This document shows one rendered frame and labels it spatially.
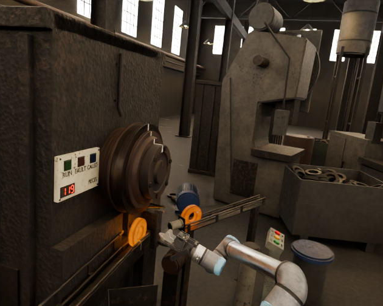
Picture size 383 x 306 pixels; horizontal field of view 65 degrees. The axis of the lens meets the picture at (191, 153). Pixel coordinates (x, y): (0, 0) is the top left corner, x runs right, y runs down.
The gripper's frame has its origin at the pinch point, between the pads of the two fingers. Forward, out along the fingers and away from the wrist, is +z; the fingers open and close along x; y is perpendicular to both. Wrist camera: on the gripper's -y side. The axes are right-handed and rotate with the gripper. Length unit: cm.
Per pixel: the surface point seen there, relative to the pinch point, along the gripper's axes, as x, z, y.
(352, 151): -375, -145, 59
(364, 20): -832, -103, 361
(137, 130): 15, 28, 52
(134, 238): 7.5, 11.1, -4.8
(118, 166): 26, 25, 37
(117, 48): 12, 53, 82
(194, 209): -42.9, -4.7, 2.9
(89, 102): 31, 45, 58
